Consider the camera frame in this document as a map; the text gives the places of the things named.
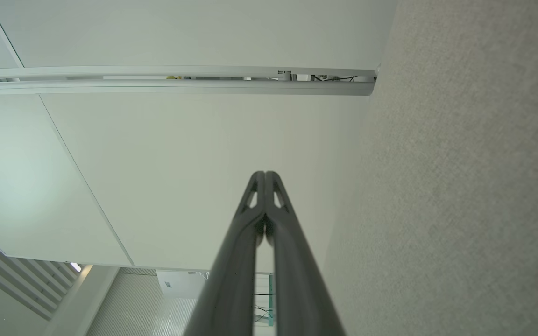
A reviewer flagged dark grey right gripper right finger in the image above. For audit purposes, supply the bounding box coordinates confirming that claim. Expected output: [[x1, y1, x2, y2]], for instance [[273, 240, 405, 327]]
[[265, 171, 346, 336]]

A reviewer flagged white slatted window blind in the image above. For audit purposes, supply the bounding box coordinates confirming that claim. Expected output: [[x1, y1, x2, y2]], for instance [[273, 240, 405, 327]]
[[0, 221, 84, 321]]

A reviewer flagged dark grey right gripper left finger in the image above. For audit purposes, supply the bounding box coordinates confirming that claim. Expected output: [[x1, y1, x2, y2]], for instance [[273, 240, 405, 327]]
[[184, 171, 266, 336]]

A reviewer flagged white wall box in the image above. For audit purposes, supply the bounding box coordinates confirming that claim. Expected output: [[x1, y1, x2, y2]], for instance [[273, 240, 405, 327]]
[[156, 269, 209, 300]]

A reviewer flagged grey metal partition post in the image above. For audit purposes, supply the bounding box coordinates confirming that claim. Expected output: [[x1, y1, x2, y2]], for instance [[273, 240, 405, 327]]
[[0, 64, 380, 97]]

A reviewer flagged thin black cable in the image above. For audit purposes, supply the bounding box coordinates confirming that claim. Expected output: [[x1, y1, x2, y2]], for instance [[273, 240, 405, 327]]
[[254, 292, 275, 327]]

